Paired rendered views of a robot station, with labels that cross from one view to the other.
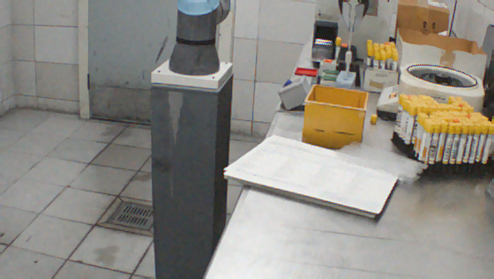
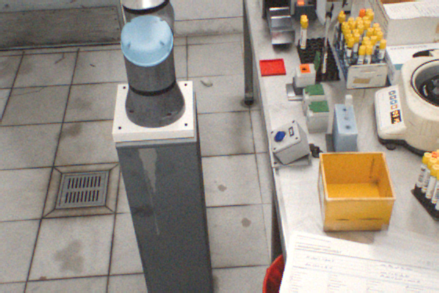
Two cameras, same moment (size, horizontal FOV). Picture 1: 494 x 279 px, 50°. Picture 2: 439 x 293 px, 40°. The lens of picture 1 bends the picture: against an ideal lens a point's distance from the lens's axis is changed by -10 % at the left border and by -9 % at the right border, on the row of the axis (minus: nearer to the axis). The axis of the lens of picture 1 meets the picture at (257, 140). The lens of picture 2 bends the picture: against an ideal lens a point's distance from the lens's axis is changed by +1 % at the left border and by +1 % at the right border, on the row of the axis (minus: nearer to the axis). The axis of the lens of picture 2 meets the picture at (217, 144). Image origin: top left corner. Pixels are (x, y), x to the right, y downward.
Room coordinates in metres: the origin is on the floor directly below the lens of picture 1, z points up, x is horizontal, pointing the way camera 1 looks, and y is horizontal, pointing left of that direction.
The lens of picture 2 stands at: (0.42, 0.22, 1.86)
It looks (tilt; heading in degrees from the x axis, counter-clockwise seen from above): 43 degrees down; 352
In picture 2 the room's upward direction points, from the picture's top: 4 degrees counter-clockwise
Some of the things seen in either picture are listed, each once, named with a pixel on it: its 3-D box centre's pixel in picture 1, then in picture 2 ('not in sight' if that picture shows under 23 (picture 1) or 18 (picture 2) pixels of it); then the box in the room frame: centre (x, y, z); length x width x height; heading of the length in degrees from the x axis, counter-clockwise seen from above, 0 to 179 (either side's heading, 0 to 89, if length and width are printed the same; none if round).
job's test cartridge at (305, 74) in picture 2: (327, 71); (304, 78); (1.62, -0.19, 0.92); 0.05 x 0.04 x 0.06; 82
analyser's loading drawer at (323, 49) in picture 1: (323, 48); (279, 16); (1.93, -0.20, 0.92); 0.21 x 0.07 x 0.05; 172
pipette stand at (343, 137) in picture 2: (344, 94); (343, 135); (1.39, -0.21, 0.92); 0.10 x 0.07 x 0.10; 167
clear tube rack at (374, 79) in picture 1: (379, 72); (358, 54); (1.70, -0.36, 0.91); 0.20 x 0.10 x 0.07; 172
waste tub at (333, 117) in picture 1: (335, 116); (353, 191); (1.22, -0.17, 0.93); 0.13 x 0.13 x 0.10; 78
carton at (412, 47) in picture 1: (437, 61); (425, 16); (1.78, -0.57, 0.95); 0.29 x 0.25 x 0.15; 82
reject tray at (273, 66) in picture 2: (306, 71); (272, 66); (1.75, -0.14, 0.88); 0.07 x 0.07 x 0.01; 82
